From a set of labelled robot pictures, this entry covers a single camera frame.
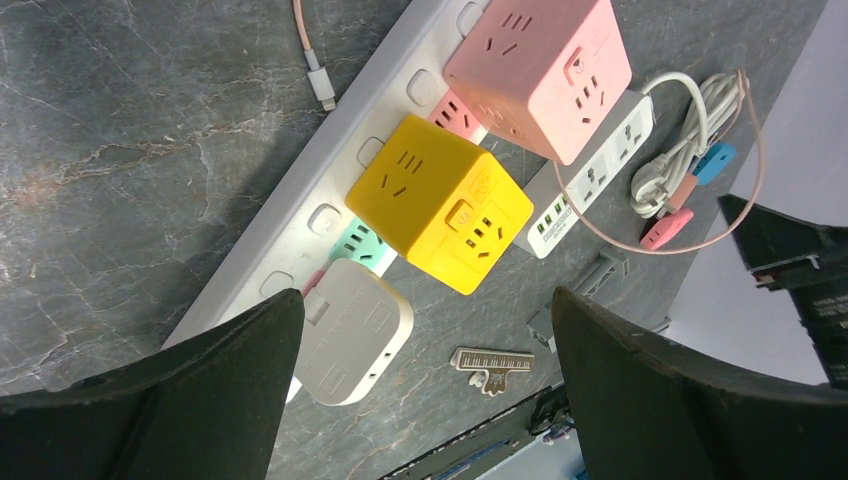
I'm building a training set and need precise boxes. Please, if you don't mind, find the pink cube socket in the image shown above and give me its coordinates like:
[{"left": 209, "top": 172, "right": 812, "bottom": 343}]
[{"left": 444, "top": 0, "right": 632, "bottom": 165}]

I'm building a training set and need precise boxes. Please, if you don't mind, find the white power strip cord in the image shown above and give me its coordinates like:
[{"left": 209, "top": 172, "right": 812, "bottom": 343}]
[{"left": 629, "top": 71, "right": 747, "bottom": 220}]

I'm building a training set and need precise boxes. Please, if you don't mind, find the yellow cube socket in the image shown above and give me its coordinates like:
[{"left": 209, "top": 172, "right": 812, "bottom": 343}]
[{"left": 345, "top": 115, "right": 534, "bottom": 295}]

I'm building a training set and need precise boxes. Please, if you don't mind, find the small pink plug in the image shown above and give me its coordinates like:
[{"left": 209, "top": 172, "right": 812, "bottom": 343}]
[{"left": 665, "top": 173, "right": 698, "bottom": 213}]

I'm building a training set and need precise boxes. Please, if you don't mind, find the pink plug adapter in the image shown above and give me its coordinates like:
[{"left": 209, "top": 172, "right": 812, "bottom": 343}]
[{"left": 640, "top": 208, "right": 694, "bottom": 251}]

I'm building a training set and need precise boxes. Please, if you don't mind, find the long white power strip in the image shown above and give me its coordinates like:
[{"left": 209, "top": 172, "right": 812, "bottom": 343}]
[{"left": 167, "top": 1, "right": 485, "bottom": 346}]

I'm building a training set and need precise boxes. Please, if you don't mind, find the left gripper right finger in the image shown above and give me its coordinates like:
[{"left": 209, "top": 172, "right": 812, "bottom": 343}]
[{"left": 551, "top": 287, "right": 847, "bottom": 479}]

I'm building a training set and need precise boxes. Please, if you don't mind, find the thin pink charging cable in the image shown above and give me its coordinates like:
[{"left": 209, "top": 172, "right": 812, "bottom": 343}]
[{"left": 291, "top": 0, "right": 767, "bottom": 257}]

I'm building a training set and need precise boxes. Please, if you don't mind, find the blue plug adapter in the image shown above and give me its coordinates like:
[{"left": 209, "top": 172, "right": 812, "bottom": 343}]
[{"left": 692, "top": 142, "right": 737, "bottom": 186}]

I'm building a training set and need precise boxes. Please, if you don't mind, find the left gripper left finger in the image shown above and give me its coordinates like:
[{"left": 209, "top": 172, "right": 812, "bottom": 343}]
[{"left": 1, "top": 289, "right": 305, "bottom": 479}]

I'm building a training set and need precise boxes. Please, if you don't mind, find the small white power strip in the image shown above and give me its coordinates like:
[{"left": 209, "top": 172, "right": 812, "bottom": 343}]
[{"left": 513, "top": 90, "right": 654, "bottom": 259}]

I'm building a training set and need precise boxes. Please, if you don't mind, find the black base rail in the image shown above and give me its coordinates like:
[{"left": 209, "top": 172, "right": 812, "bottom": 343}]
[{"left": 383, "top": 385, "right": 573, "bottom": 479}]

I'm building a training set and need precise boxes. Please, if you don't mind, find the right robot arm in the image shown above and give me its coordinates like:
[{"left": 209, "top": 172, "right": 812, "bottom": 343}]
[{"left": 732, "top": 204, "right": 847, "bottom": 390}]

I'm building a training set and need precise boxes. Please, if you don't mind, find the grey plastic bracket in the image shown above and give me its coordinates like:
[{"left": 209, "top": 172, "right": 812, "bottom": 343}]
[{"left": 526, "top": 246, "right": 630, "bottom": 353}]

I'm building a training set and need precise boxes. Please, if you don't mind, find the white plug adapter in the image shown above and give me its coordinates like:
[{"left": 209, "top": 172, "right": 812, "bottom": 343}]
[{"left": 294, "top": 258, "right": 414, "bottom": 406}]

